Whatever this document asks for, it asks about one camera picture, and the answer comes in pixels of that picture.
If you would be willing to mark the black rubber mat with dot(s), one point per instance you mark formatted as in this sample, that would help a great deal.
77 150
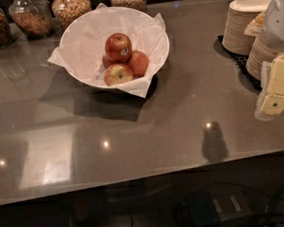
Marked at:
244 77

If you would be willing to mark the white bowl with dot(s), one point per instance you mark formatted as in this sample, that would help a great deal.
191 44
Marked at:
86 54

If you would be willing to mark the back stack paper bowls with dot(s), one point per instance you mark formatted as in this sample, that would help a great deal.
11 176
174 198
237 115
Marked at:
240 14

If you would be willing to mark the black box under table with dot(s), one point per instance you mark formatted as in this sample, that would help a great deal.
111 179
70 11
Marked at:
216 208

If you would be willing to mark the white paper liner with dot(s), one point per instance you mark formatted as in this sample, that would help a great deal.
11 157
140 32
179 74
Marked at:
84 37

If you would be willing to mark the front yellow-red apple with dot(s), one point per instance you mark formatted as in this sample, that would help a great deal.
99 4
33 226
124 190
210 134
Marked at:
117 73

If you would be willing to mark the hidden back red apple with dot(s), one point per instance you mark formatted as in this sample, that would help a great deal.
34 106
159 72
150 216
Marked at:
106 61

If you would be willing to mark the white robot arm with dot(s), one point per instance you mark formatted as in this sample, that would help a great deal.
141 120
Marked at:
273 34

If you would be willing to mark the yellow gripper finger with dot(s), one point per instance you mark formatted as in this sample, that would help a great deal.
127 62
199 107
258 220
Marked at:
271 100
256 25

